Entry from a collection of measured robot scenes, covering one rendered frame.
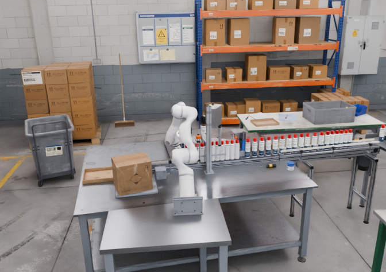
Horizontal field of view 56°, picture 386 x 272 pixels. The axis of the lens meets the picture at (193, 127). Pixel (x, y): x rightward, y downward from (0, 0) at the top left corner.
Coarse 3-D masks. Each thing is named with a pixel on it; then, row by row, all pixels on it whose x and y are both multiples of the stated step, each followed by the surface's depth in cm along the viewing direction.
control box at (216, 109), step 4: (216, 104) 348; (220, 104) 348; (212, 108) 336; (216, 108) 336; (220, 108) 346; (212, 112) 337; (216, 112) 337; (220, 112) 347; (212, 116) 338; (216, 116) 338; (220, 116) 349; (212, 120) 339; (216, 120) 339; (220, 120) 350; (212, 124) 340; (216, 124) 340; (220, 124) 351
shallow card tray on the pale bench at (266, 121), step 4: (252, 120) 514; (256, 120) 516; (260, 120) 517; (264, 120) 518; (268, 120) 519; (272, 120) 520; (256, 124) 504; (260, 124) 504; (264, 124) 494; (268, 124) 495; (272, 124) 496; (276, 124) 498
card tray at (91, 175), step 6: (90, 168) 360; (96, 168) 362; (102, 168) 363; (108, 168) 364; (84, 174) 355; (90, 174) 355; (96, 174) 355; (102, 174) 355; (108, 174) 354; (84, 180) 336; (90, 180) 337; (96, 180) 338; (102, 180) 339; (108, 180) 341
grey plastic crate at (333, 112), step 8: (304, 104) 520; (312, 104) 529; (320, 104) 530; (328, 104) 532; (336, 104) 534; (344, 104) 526; (304, 112) 522; (312, 112) 498; (320, 112) 492; (328, 112) 493; (336, 112) 495; (344, 112) 497; (352, 112) 499; (312, 120) 499; (320, 120) 495; (328, 120) 497; (336, 120) 499; (344, 120) 501; (352, 120) 503
